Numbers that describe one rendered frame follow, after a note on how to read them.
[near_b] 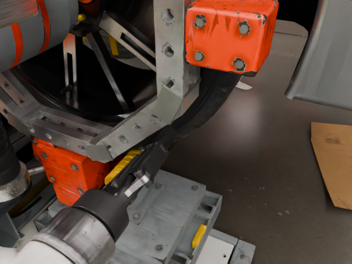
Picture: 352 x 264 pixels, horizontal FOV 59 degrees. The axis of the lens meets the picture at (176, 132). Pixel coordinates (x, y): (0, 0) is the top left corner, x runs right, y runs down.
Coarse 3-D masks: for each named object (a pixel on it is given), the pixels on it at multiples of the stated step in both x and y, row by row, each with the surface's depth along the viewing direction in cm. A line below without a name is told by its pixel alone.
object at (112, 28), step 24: (96, 0) 56; (120, 0) 55; (96, 24) 55; (120, 24) 52; (72, 48) 60; (96, 48) 57; (144, 48) 53; (24, 72) 68; (48, 72) 72; (72, 72) 66; (96, 72) 78; (120, 72) 80; (144, 72) 80; (48, 96) 69; (72, 96) 70; (96, 96) 71; (120, 96) 62; (144, 96) 66; (120, 120) 63
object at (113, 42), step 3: (108, 36) 66; (84, 39) 70; (111, 39) 66; (114, 39) 66; (111, 42) 67; (114, 42) 67; (111, 45) 67; (114, 45) 67; (114, 48) 67; (117, 48) 67; (114, 51) 68; (117, 51) 68; (114, 54) 68; (117, 54) 68
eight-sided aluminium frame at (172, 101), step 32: (160, 0) 35; (192, 0) 38; (160, 32) 38; (160, 64) 40; (0, 96) 62; (32, 96) 67; (160, 96) 43; (192, 96) 45; (32, 128) 64; (64, 128) 61; (96, 128) 61; (128, 128) 50; (160, 128) 47; (96, 160) 59
